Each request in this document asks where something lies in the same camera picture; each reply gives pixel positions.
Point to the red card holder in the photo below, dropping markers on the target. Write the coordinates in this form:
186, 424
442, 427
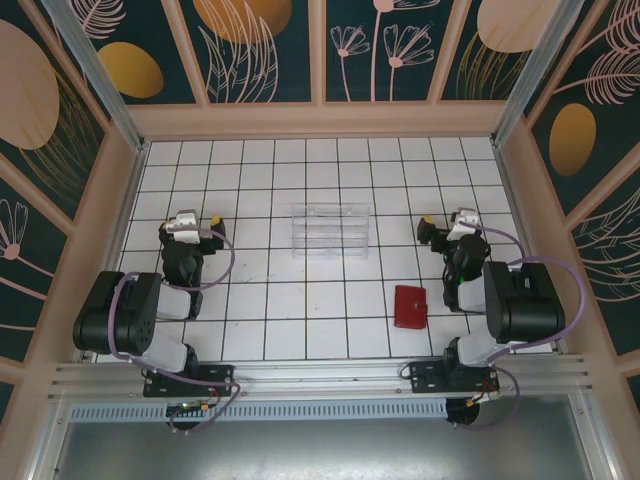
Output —
407, 310

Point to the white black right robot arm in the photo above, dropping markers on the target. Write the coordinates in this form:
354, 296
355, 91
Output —
525, 305

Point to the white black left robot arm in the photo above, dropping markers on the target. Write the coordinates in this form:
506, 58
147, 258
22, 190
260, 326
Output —
100, 320

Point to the clear acrylic card stand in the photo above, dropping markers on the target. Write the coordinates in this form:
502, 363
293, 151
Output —
330, 230

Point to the grey metal sheet panel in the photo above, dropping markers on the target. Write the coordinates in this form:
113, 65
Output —
320, 450

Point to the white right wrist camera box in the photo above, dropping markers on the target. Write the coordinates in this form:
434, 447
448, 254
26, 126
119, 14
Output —
462, 227

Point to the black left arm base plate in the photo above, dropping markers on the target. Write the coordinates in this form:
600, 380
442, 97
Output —
220, 382

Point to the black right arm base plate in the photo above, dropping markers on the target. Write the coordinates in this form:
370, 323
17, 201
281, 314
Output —
425, 380

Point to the aluminium mounting rail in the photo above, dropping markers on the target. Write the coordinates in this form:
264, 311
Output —
320, 380

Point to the aluminium frame post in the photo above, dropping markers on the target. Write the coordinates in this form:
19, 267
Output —
527, 75
102, 85

